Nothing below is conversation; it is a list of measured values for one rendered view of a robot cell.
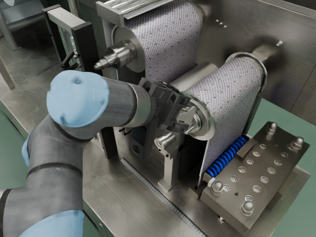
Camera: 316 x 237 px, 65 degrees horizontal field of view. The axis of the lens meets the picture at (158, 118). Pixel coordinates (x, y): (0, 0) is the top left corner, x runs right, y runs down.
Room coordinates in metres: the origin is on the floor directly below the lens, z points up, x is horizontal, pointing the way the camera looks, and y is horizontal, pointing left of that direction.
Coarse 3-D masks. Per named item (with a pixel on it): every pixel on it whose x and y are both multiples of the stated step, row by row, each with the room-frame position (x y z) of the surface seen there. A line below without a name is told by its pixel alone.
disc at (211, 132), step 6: (192, 96) 0.45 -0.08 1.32; (198, 102) 0.44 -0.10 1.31; (204, 108) 0.43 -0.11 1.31; (210, 114) 0.41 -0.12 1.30; (210, 120) 0.41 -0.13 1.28; (210, 126) 0.41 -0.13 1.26; (210, 132) 0.40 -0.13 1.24; (198, 138) 0.43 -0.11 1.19; (204, 138) 0.41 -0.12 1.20; (210, 138) 0.40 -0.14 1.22
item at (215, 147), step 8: (240, 112) 0.52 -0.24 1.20; (248, 112) 0.56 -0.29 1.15; (232, 120) 0.49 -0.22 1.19; (240, 120) 0.53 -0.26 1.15; (224, 128) 0.46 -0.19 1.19; (232, 128) 0.50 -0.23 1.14; (240, 128) 0.55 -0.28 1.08; (216, 136) 0.43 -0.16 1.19; (224, 136) 0.47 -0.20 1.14; (232, 136) 0.52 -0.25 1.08; (208, 144) 0.41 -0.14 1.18; (216, 144) 0.44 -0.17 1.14; (224, 144) 0.49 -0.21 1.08; (208, 152) 0.42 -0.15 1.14; (216, 152) 0.46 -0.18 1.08; (208, 160) 0.43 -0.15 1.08; (208, 168) 0.44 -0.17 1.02; (200, 176) 0.41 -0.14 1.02
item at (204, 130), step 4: (248, 60) 0.62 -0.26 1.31; (260, 72) 0.59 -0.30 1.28; (188, 104) 0.45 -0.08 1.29; (192, 104) 0.44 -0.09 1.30; (196, 104) 0.44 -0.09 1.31; (200, 108) 0.43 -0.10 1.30; (200, 112) 0.43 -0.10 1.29; (204, 112) 0.42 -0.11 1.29; (200, 116) 0.42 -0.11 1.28; (204, 116) 0.42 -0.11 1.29; (204, 120) 0.42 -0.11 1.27; (208, 120) 0.41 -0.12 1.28; (204, 124) 0.41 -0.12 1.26; (208, 124) 0.41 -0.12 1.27; (204, 128) 0.41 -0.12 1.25; (208, 128) 0.41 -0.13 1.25; (196, 132) 0.43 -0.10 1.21; (200, 132) 0.42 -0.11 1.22; (204, 132) 0.41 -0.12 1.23
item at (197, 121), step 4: (184, 108) 0.45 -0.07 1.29; (188, 108) 0.45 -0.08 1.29; (180, 112) 0.45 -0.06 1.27; (184, 112) 0.44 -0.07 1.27; (196, 112) 0.43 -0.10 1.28; (196, 116) 0.42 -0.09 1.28; (192, 120) 0.42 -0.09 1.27; (196, 120) 0.42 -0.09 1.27; (200, 120) 0.42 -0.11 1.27; (192, 124) 0.42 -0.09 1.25; (196, 124) 0.41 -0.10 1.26; (200, 124) 0.42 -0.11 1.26; (196, 128) 0.41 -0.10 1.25; (192, 132) 0.42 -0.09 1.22
